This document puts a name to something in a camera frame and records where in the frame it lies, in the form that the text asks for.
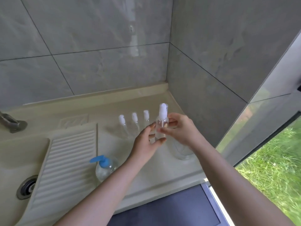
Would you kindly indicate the person's left hand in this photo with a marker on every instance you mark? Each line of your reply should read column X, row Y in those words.
column 143, row 148

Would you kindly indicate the person's right hand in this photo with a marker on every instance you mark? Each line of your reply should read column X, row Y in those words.
column 185, row 132

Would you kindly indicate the small clear bottle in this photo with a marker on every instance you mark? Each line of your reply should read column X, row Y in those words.
column 162, row 124
column 134, row 117
column 122, row 120
column 146, row 114

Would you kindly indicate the white spray cap with tube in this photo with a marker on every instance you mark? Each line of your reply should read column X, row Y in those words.
column 163, row 109

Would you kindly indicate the clear hand sanitizer pump bottle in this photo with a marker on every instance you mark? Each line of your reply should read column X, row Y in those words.
column 103, row 163

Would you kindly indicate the person's right forearm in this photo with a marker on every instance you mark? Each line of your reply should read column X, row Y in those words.
column 235, row 185

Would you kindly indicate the person's left forearm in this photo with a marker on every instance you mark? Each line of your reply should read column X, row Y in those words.
column 101, row 195

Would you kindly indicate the grey washing machine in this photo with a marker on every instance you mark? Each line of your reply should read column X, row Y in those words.
column 176, row 209

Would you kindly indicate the cream sink with washboard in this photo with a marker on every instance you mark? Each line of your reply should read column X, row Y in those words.
column 70, row 150

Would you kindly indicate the glass window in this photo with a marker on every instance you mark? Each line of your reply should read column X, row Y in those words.
column 270, row 167

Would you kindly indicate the steel sink drain strainer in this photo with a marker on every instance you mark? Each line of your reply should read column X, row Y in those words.
column 25, row 188

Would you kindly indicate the curved steel faucet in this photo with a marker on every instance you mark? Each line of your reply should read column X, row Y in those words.
column 14, row 125

